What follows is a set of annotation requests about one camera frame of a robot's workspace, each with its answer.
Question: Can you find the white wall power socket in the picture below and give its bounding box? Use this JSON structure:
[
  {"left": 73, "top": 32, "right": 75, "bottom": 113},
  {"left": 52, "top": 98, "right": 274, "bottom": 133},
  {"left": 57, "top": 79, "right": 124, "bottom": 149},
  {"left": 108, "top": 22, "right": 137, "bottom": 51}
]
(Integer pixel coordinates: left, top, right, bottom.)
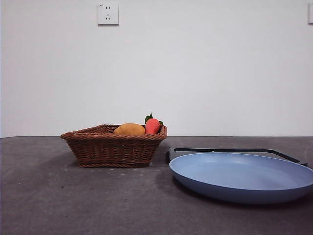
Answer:
[{"left": 97, "top": 2, "right": 120, "bottom": 26}]

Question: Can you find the brown wicker basket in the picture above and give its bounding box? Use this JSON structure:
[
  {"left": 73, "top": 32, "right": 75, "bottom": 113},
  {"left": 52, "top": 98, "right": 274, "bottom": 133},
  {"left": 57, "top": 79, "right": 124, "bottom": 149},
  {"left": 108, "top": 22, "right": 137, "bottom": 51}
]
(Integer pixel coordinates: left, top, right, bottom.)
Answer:
[{"left": 60, "top": 124, "right": 168, "bottom": 168}]

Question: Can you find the light blue round plate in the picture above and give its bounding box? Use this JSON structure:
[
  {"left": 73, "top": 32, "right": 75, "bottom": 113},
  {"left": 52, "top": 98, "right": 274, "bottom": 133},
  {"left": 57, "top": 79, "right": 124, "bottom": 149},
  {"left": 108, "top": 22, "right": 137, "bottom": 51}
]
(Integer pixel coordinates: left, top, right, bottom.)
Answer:
[{"left": 169, "top": 152, "right": 313, "bottom": 205}]

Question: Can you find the black rectangular tray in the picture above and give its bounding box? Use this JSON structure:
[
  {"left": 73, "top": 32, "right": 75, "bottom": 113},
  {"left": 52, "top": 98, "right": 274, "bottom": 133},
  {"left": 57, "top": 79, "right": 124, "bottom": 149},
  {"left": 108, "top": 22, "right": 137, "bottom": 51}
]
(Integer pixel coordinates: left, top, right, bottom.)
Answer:
[{"left": 167, "top": 147, "right": 309, "bottom": 169}]

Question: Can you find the orange-red toy carrot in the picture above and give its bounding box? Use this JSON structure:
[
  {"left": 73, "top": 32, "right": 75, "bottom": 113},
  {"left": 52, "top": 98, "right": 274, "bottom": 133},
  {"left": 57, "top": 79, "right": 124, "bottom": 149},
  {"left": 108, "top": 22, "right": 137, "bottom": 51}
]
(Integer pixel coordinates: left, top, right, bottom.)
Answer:
[{"left": 144, "top": 112, "right": 164, "bottom": 135}]

